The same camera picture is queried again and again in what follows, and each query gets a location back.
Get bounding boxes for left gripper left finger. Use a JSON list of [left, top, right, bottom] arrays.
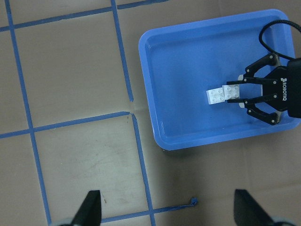
[[70, 190, 102, 226]]

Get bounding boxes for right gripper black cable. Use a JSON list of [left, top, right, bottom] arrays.
[[258, 19, 301, 61]]

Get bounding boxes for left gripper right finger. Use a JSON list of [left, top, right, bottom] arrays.
[[234, 189, 275, 226]]

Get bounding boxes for white block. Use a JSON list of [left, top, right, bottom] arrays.
[[206, 87, 225, 105], [222, 85, 240, 100]]

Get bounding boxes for blue plastic tray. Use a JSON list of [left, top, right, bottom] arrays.
[[138, 9, 301, 151]]

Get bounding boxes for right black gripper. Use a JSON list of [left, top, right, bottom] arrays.
[[226, 53, 301, 125]]

